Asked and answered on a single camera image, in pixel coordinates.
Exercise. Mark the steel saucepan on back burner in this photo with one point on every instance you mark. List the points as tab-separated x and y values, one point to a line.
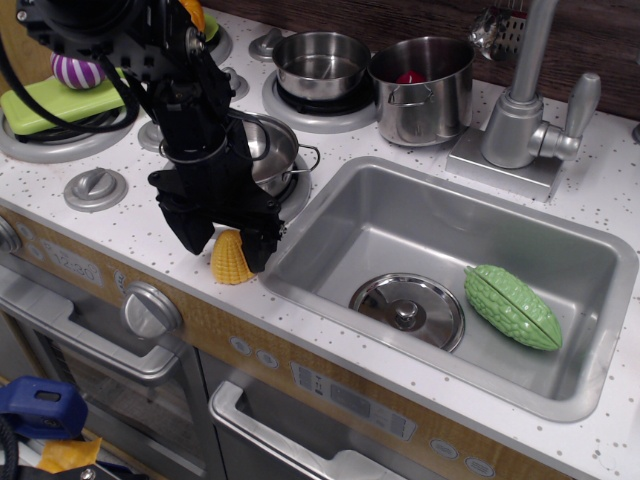
320	65

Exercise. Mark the silver oven dial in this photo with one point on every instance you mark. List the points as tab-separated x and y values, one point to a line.
147	312

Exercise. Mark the tall steel pot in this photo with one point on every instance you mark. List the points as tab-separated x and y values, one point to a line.
429	113

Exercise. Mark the grey stove knob front left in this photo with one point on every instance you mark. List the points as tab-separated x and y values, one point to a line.
95	190

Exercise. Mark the grey stove knob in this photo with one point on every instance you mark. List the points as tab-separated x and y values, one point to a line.
150	137
238	84
262	47
95	190

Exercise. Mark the small steel pan with handles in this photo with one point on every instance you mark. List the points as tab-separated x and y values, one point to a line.
272	149

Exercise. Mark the grey stove knob middle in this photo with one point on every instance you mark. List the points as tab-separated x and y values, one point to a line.
150	137

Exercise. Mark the yellow toy corn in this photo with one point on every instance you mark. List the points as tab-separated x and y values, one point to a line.
228	263

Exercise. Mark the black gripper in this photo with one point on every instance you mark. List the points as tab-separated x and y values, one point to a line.
208	184

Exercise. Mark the grey sink basin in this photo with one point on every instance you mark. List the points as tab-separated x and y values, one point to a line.
375	217

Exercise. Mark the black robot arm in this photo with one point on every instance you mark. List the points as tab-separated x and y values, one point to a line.
156	58

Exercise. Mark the steel pot lid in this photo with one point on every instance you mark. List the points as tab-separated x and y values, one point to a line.
415	305

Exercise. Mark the purple striped toy onion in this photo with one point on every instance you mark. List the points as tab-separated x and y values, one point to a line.
76	74

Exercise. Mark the dishwasher door handle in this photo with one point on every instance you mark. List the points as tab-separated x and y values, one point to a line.
286	453

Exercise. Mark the blue clamp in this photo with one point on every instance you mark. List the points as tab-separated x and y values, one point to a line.
39	408

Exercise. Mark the silver faucet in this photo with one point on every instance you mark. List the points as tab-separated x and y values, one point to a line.
519	151

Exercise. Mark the hanging steel utensils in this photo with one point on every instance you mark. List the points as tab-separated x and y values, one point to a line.
498	29

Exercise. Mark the grey stove knob back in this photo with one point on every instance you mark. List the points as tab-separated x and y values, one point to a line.
262	47

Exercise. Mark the oven door handle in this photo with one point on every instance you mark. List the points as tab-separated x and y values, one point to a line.
87	325

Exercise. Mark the red toy inside pot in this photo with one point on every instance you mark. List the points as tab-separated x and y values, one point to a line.
410	77

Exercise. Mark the green cutting board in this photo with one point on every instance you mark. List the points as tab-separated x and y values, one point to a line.
68	104

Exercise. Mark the grey stove knob centre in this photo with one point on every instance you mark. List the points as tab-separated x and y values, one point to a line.
238	84

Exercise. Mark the green toy bitter gourd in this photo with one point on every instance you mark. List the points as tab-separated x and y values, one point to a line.
512	307

